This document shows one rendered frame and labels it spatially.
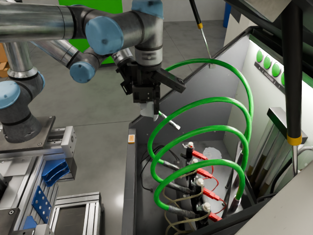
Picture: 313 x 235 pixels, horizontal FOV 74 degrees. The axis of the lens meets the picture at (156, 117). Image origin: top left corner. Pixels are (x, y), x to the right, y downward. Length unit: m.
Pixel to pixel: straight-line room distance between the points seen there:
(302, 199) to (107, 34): 0.44
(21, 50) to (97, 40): 0.60
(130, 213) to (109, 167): 1.40
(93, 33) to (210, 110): 0.78
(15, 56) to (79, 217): 1.15
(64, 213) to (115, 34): 1.49
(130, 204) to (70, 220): 0.95
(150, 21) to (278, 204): 0.45
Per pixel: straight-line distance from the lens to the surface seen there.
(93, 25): 0.47
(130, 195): 0.86
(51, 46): 0.78
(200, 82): 1.00
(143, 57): 0.56
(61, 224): 1.75
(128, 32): 0.49
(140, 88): 0.60
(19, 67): 1.06
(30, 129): 1.06
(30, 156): 1.14
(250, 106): 0.74
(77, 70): 0.76
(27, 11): 0.53
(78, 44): 3.98
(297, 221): 0.40
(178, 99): 1.02
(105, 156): 2.29
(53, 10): 0.55
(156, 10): 0.53
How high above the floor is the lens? 1.68
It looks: 38 degrees down
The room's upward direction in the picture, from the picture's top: straight up
